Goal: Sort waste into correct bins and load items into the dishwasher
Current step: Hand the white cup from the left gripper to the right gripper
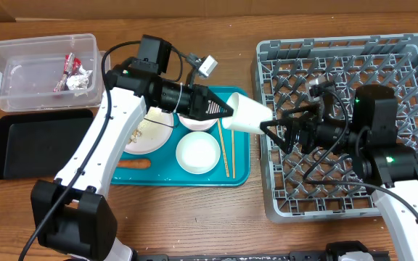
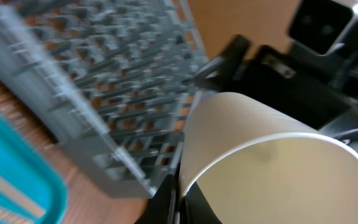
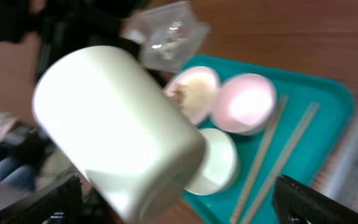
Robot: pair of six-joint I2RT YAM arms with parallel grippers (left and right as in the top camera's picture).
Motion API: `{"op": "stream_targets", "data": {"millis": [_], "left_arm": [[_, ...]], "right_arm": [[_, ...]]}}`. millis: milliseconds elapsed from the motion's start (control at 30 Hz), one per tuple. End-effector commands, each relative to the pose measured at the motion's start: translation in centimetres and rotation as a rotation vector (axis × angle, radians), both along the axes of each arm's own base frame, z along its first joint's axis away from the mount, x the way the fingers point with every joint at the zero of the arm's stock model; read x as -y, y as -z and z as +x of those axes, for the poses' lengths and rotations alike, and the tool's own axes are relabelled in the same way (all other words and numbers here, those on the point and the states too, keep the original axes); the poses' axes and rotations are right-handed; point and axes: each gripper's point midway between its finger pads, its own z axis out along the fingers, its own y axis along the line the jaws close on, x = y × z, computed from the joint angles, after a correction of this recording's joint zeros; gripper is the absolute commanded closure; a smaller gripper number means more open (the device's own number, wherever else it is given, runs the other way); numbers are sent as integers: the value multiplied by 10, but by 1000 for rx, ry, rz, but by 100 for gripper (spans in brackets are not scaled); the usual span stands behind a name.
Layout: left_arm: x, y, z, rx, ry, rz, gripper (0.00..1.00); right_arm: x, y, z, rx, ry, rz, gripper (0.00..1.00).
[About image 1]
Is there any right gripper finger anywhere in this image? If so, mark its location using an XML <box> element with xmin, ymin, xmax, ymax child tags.
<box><xmin>260</xmin><ymin>119</ymin><xmax>298</xmax><ymax>154</ymax></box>
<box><xmin>282</xmin><ymin>103</ymin><xmax>320</xmax><ymax>118</ymax></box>

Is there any pink bowl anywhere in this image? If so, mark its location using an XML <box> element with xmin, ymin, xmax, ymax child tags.
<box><xmin>178</xmin><ymin>114</ymin><xmax>217</xmax><ymax>131</ymax></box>

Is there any white paper cup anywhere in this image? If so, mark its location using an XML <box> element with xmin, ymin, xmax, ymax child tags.
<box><xmin>221</xmin><ymin>93</ymin><xmax>273</xmax><ymax>134</ymax></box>

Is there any white round plate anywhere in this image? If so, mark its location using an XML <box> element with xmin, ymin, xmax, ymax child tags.
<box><xmin>124</xmin><ymin>107</ymin><xmax>174</xmax><ymax>154</ymax></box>

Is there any white bowl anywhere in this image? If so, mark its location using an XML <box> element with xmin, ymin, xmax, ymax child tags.
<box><xmin>176</xmin><ymin>131</ymin><xmax>221</xmax><ymax>175</ymax></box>

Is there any aluminium foil ball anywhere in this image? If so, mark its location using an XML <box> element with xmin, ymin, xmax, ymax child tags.
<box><xmin>65</xmin><ymin>68</ymin><xmax>93</xmax><ymax>91</ymax></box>

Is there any red snack wrapper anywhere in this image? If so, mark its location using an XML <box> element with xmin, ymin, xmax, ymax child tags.
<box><xmin>54</xmin><ymin>52</ymin><xmax>81</xmax><ymax>92</ymax></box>

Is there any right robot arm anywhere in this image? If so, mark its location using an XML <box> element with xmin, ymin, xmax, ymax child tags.
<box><xmin>260</xmin><ymin>81</ymin><xmax>418</xmax><ymax>260</ymax></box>

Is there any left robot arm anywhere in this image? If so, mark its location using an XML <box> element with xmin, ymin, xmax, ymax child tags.
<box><xmin>30</xmin><ymin>35</ymin><xmax>234</xmax><ymax>261</ymax></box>

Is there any grey dishwasher rack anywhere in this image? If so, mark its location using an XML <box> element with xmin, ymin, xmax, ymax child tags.
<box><xmin>252</xmin><ymin>33</ymin><xmax>418</xmax><ymax>223</ymax></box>

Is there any pile of rice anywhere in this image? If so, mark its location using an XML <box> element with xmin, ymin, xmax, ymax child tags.
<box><xmin>137</xmin><ymin>107</ymin><xmax>173</xmax><ymax>137</ymax></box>

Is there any pile of peanut shells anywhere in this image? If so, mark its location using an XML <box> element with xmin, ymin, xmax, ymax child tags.
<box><xmin>129</xmin><ymin>129</ymin><xmax>142</xmax><ymax>143</ymax></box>

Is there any teal serving tray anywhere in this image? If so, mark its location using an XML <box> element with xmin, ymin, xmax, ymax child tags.
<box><xmin>102</xmin><ymin>84</ymin><xmax>251</xmax><ymax>188</ymax></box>

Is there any orange carrot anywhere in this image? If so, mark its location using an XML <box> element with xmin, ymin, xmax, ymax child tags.
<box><xmin>117</xmin><ymin>159</ymin><xmax>151</xmax><ymax>170</ymax></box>

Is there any clear plastic bin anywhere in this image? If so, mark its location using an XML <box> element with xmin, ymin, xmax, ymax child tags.
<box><xmin>0</xmin><ymin>33</ymin><xmax>110</xmax><ymax>112</ymax></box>

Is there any black tray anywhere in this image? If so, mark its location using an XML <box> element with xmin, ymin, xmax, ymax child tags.
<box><xmin>0</xmin><ymin>109</ymin><xmax>94</xmax><ymax>180</ymax></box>

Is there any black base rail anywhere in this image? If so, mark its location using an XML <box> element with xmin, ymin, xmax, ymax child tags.
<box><xmin>67</xmin><ymin>241</ymin><xmax>391</xmax><ymax>261</ymax></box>

